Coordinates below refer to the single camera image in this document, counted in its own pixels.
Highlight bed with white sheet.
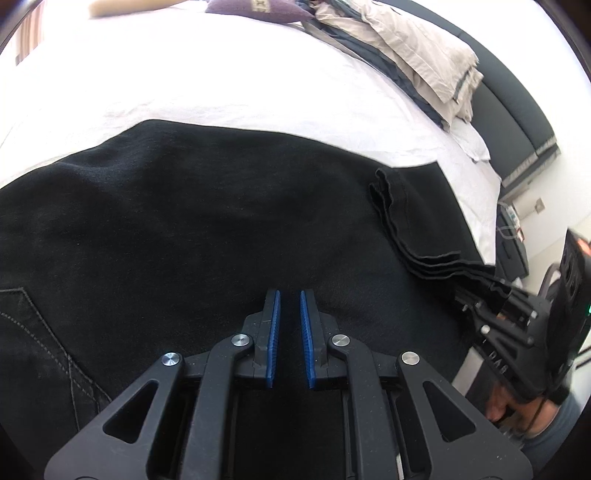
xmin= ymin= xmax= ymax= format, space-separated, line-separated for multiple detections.
xmin=0 ymin=0 xmax=504 ymax=266

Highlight white pillow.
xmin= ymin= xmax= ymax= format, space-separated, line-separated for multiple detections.
xmin=450 ymin=117 xmax=491 ymax=162

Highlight purple pillow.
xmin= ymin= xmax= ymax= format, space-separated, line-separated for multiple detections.
xmin=205 ymin=0 xmax=315 ymax=26

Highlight dark grey headboard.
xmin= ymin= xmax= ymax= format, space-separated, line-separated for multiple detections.
xmin=402 ymin=0 xmax=560 ymax=188

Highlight person's right forearm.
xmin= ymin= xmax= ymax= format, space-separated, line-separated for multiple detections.
xmin=519 ymin=391 xmax=583 ymax=468

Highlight yellow pillow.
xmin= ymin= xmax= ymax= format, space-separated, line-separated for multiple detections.
xmin=90 ymin=0 xmax=182 ymax=17

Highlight black denim pants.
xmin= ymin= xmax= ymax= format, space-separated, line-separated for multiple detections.
xmin=0 ymin=119 xmax=497 ymax=480

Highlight folded beige and grey duvet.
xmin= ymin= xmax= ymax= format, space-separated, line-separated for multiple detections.
xmin=299 ymin=0 xmax=484 ymax=134

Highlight person's right hand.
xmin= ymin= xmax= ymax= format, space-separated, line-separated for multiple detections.
xmin=487 ymin=382 xmax=525 ymax=424

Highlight cluttered bedside table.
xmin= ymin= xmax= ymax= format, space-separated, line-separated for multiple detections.
xmin=496 ymin=203 xmax=530 ymax=278

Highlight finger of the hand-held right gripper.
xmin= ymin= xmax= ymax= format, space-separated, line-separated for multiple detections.
xmin=466 ymin=307 xmax=536 ymax=358
xmin=455 ymin=276 xmax=539 ymax=321

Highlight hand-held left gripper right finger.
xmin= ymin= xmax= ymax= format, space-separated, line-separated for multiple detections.
xmin=300 ymin=290 xmax=535 ymax=480

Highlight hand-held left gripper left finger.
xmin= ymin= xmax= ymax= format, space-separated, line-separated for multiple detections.
xmin=44 ymin=288 xmax=282 ymax=480

